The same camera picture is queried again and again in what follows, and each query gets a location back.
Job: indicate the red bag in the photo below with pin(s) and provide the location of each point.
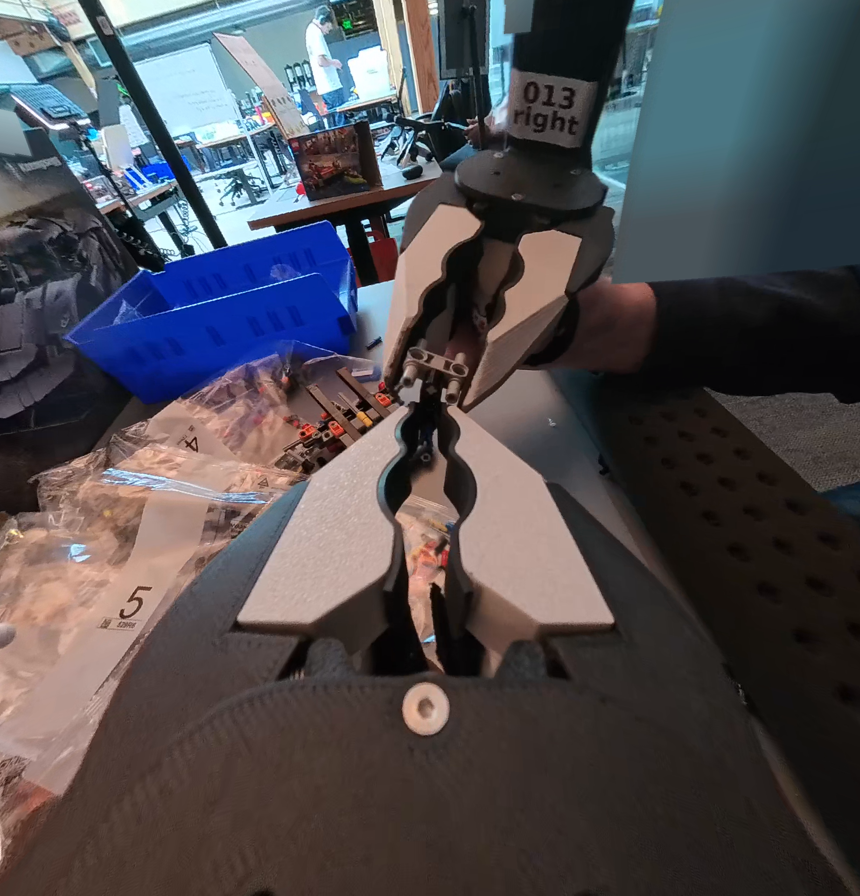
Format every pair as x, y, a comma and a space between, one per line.
382, 259

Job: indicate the black connector with blue pin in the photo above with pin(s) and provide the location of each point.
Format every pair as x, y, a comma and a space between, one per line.
423, 437

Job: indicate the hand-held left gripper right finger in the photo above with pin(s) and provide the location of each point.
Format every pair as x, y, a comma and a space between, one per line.
535, 560

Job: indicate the whiteboard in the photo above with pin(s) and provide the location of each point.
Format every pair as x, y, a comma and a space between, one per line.
185, 91

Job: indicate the dark grey lego chassis frame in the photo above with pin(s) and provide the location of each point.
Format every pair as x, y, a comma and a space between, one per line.
346, 406

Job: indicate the black metal post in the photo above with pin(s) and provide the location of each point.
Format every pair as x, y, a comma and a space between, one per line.
150, 126

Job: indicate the wooden table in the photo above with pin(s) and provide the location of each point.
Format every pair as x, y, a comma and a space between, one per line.
346, 206

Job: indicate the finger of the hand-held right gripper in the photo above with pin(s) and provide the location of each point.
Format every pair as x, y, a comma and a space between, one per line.
542, 273
423, 259

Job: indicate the blue plastic bin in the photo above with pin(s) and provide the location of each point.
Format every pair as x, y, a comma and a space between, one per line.
213, 336
262, 259

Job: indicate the black office chair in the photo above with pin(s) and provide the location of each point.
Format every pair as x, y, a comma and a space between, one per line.
237, 185

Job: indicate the person's right hand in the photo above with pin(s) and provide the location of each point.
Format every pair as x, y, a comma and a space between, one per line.
612, 322

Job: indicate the wooden pegboard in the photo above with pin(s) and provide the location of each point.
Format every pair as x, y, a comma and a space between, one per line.
262, 77

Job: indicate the dark lego set box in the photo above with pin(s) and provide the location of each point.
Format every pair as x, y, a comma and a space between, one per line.
45, 294

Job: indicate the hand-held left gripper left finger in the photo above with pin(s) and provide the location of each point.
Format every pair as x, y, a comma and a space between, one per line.
318, 560

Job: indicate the small clear bag of pins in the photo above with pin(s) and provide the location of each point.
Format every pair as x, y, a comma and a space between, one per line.
430, 553

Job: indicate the black screen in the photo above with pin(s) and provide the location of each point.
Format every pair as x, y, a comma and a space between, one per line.
465, 35

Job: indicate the light grey beam with pins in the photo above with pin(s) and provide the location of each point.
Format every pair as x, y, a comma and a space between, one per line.
430, 358

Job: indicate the person's right forearm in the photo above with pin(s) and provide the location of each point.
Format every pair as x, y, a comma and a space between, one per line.
752, 329

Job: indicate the pile of clear parts bags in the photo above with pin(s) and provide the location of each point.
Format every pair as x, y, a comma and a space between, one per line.
157, 518

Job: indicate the red lego box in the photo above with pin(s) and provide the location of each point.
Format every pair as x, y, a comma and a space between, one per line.
332, 161

